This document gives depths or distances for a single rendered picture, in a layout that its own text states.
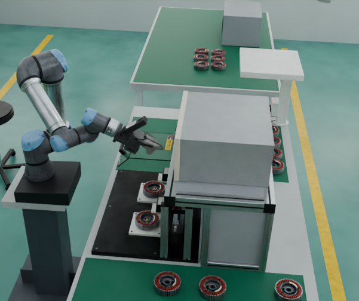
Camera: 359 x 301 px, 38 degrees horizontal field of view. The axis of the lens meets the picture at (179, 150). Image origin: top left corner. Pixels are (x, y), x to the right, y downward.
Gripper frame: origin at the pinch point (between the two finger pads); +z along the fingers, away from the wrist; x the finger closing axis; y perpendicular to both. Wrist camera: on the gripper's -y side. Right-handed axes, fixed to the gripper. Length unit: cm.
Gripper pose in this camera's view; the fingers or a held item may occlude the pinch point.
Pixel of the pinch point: (160, 146)
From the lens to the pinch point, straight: 226.2
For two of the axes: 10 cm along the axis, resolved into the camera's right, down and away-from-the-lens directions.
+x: -0.9, 5.3, -8.4
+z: 8.9, 4.2, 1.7
